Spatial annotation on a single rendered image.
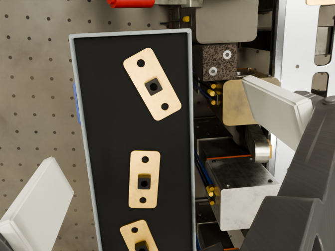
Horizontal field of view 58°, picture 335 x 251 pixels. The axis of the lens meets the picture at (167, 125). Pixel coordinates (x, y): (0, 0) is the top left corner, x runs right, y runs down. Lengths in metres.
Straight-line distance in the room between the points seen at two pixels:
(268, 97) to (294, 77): 0.44
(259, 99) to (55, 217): 0.13
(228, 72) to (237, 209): 0.22
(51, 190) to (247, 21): 0.37
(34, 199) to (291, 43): 0.50
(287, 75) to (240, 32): 0.16
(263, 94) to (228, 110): 0.32
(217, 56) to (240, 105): 0.09
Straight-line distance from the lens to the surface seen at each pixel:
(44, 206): 0.18
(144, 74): 0.36
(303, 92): 0.17
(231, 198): 0.51
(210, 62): 0.44
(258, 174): 0.55
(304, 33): 0.60
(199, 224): 0.88
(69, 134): 0.89
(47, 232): 0.17
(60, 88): 0.86
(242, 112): 0.49
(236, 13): 0.47
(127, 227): 0.45
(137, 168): 0.40
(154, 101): 0.37
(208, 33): 0.45
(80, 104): 0.37
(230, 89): 0.47
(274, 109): 0.16
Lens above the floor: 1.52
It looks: 72 degrees down
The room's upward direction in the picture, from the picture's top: 163 degrees clockwise
